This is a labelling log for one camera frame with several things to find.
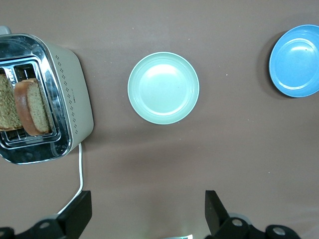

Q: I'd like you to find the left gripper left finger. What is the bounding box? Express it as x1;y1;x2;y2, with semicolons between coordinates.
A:
0;190;92;239

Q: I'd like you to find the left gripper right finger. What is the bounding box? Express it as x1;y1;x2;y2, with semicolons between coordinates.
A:
204;190;300;239

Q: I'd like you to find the brown bread slice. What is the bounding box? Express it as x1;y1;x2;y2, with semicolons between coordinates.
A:
14;78;54;136
0;73;23;132

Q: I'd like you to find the green round plate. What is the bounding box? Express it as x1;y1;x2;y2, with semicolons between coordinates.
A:
127;51;200;125

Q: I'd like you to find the blue round plate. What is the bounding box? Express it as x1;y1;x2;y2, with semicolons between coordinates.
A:
268;24;319;98

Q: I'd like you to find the beige chrome toaster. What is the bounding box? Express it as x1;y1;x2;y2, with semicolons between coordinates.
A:
0;26;95;165

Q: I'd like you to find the white toaster power cable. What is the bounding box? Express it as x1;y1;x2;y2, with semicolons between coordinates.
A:
56;143;83;216

